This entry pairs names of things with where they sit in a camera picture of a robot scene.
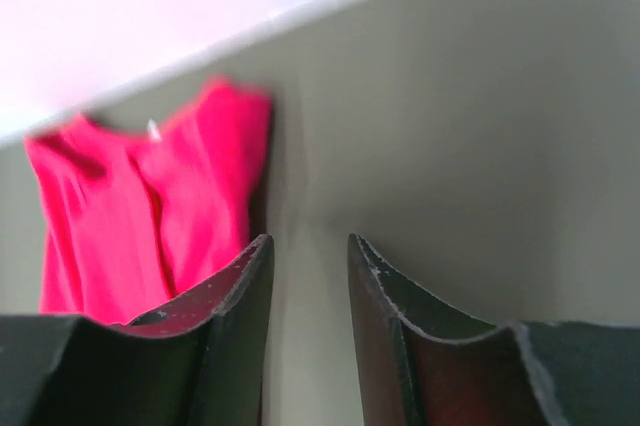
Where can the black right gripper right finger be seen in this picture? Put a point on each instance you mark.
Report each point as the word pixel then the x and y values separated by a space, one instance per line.
pixel 422 361

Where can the pink red t shirt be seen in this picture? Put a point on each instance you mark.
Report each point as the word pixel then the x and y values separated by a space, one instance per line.
pixel 132 221

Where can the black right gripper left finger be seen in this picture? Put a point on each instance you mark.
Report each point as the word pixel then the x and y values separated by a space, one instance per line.
pixel 196 360

